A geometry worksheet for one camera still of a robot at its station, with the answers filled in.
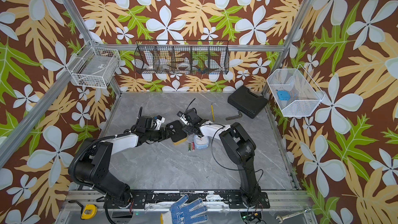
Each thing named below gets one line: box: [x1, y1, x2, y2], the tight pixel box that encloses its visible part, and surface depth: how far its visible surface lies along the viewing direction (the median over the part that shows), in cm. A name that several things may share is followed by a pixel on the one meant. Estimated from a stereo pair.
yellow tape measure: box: [80, 204, 98, 220], surface depth 71 cm
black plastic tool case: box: [227, 86, 268, 119], surface depth 113 cm
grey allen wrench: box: [225, 110, 243, 121], surface depth 108 cm
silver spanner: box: [275, 208, 311, 224], surface depth 71 cm
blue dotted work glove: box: [160, 193, 209, 224], surface depth 72 cm
